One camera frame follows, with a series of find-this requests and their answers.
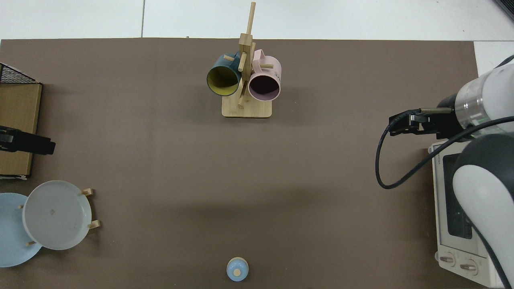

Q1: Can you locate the brown table cloth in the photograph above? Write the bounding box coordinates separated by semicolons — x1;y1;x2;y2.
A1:
0;38;484;289

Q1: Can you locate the dark teal mug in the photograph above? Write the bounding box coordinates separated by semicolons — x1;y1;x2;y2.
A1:
206;52;243;97

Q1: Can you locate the light blue plate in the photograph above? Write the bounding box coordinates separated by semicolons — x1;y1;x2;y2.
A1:
0;193;43;268

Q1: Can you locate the grey plate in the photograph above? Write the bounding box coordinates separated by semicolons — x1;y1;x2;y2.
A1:
22;180;92;251

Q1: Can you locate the wire basket with wooden floor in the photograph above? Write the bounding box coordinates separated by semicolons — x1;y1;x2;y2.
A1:
0;63;43;180

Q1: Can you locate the pink mug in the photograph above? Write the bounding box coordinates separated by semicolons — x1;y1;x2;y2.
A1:
248;49;282;102

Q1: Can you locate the wooden plate rack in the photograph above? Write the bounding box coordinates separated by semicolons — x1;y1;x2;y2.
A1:
18;188;101;247

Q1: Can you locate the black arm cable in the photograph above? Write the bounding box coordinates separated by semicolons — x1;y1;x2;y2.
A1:
375;110;514;189

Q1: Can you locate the dark grey device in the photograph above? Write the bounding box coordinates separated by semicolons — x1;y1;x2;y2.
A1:
493;0;514;20

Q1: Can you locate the wooden cup stand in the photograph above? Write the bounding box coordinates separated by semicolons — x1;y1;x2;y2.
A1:
222;2;273;119

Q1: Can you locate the pale toaster oven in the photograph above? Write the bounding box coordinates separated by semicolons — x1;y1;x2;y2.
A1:
427;138;506;289

